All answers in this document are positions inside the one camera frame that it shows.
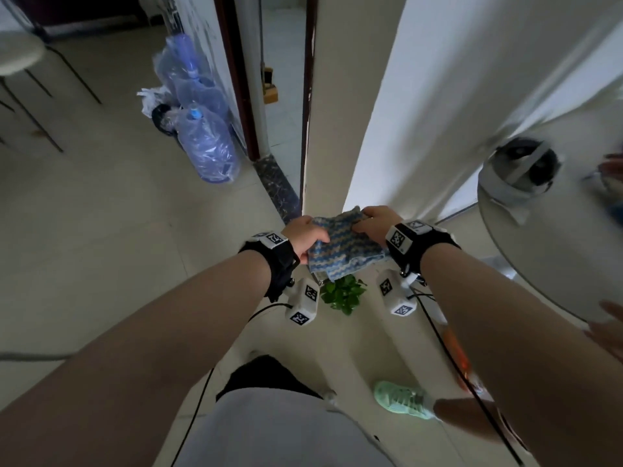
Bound person's right hand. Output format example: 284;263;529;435
351;205;405;248

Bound person's left hand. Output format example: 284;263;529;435
281;216;331;266

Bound blue patterned cleaning cloth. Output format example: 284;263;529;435
307;206;390;283

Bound cream seat cane back chair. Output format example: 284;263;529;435
0;31;103;154

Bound person's left forearm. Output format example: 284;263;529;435
0;250;272;467

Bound person's right forearm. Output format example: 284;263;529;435
419;243;623;467

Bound person's dark trousers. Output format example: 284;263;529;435
215;354;324;402

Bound person's white shirt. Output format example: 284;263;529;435
173;387;398;467

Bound black left wristband with markers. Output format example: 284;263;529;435
238;232;301;303

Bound black wristband with markers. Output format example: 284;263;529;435
385;220;461;278
238;232;301;303

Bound black right wristband with markers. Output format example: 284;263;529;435
385;220;461;278

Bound white left wrist tracker box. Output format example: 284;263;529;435
284;278;322;328

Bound white wrist tracker box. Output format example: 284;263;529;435
375;268;419;318
284;278;322;328

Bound green potted plant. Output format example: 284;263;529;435
321;274;367;316

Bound white right wrist tracker box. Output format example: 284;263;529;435
375;268;419;318

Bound white tissue packet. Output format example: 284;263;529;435
489;189;532;225

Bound white paper cup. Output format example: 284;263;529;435
488;136;563;210

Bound small yellow box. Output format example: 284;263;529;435
262;67;279;105

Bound black plastic bag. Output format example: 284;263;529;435
151;102;178;137

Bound white plastic bag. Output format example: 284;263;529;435
137;87;171;117

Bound dark red wooden door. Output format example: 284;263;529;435
9;0;149;42

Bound dark red door frame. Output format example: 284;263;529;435
214;0;320;215

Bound black left tracker cable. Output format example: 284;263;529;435
170;302;293;467

